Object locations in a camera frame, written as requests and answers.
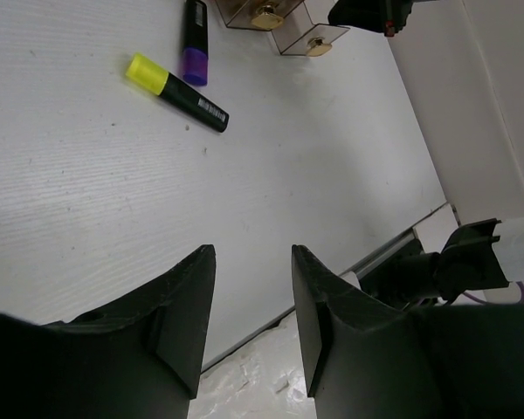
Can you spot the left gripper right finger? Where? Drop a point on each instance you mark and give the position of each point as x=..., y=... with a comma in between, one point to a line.
x=364, y=359

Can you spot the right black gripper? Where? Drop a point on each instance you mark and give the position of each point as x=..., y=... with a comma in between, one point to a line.
x=387, y=17

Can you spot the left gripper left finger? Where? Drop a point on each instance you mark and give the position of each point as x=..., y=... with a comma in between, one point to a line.
x=139, y=356

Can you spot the clear drawer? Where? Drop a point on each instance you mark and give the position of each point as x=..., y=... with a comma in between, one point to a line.
x=256, y=15
x=313, y=41

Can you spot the purple highlighter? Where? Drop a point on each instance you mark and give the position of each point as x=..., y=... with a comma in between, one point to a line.
x=195, y=43

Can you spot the yellow highlighter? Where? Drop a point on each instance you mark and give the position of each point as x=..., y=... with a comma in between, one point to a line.
x=169, y=88

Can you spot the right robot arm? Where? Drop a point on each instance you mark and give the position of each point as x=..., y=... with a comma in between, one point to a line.
x=448, y=91

